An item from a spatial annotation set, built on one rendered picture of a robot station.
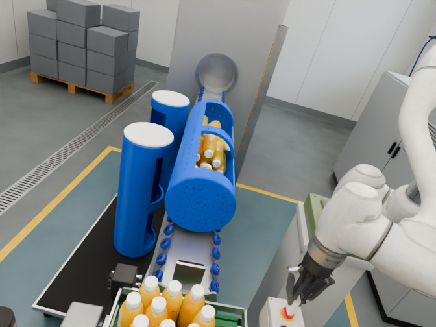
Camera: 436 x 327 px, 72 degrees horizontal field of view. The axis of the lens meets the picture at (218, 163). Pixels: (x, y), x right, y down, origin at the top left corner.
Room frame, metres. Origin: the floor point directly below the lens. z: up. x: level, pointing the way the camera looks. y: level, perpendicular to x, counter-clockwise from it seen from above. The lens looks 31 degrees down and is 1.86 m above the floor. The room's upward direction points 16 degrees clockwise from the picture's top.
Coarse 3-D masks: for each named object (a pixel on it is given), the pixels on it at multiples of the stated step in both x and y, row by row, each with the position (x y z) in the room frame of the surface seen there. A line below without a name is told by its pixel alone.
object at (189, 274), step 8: (176, 264) 0.67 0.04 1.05; (184, 264) 0.68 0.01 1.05; (192, 264) 0.69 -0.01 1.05; (200, 264) 0.70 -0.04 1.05; (176, 272) 0.67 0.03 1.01; (184, 272) 0.68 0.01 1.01; (192, 272) 0.68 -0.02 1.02; (200, 272) 0.68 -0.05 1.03; (184, 280) 0.68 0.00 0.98; (192, 280) 0.68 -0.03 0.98; (200, 280) 0.68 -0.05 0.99; (184, 288) 0.68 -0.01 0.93
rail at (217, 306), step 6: (126, 288) 0.59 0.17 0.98; (132, 288) 0.59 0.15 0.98; (126, 294) 0.59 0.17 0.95; (216, 306) 0.62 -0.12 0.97; (222, 306) 0.62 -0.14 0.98; (228, 306) 0.63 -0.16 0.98; (234, 306) 0.63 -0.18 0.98; (228, 312) 0.62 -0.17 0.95; (234, 312) 0.63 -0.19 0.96; (240, 312) 0.63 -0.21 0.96
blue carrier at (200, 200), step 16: (192, 112) 1.67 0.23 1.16; (208, 112) 1.79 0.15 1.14; (224, 112) 1.80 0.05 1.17; (192, 128) 1.39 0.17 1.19; (208, 128) 1.36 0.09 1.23; (224, 128) 1.80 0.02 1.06; (192, 144) 1.20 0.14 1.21; (176, 160) 1.15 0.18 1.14; (192, 160) 1.05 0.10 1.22; (176, 176) 0.97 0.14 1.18; (192, 176) 0.93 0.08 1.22; (208, 176) 0.95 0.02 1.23; (224, 176) 1.00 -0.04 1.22; (176, 192) 0.92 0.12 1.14; (192, 192) 0.93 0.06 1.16; (208, 192) 0.94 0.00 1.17; (224, 192) 0.94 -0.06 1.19; (176, 208) 0.93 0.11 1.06; (192, 208) 0.93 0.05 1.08; (208, 208) 0.94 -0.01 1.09; (224, 208) 0.95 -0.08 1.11; (192, 224) 0.93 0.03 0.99; (208, 224) 0.94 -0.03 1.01; (224, 224) 0.95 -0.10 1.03
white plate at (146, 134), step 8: (128, 128) 1.49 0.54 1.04; (136, 128) 1.51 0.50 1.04; (144, 128) 1.54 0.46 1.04; (152, 128) 1.57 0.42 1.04; (160, 128) 1.59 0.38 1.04; (128, 136) 1.40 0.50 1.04; (136, 136) 1.43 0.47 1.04; (144, 136) 1.45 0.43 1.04; (152, 136) 1.48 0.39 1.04; (160, 136) 1.50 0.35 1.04; (168, 136) 1.53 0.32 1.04; (144, 144) 1.37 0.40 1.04; (152, 144) 1.40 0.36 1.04; (160, 144) 1.42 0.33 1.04; (168, 144) 1.45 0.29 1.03
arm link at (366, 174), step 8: (352, 168) 1.18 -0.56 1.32; (360, 168) 1.14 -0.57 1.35; (368, 168) 1.16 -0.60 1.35; (376, 168) 1.17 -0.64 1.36; (344, 176) 1.16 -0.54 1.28; (352, 176) 1.12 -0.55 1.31; (360, 176) 1.11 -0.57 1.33; (368, 176) 1.10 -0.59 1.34; (376, 176) 1.11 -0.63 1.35; (384, 176) 1.14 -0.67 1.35; (368, 184) 1.08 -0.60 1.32; (376, 184) 1.08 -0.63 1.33; (384, 184) 1.13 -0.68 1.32; (384, 192) 1.08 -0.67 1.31
